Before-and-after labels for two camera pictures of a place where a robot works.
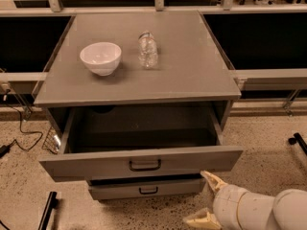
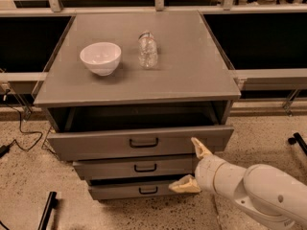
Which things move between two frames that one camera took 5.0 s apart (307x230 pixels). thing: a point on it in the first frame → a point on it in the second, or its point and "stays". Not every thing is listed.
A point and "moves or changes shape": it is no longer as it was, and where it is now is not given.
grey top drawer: (101, 143) moves or changes shape
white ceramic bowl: (102, 58) stays
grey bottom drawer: (143, 191) stays
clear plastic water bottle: (148, 50) stays
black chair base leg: (297, 139) stays
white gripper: (225, 202) → (207, 172)
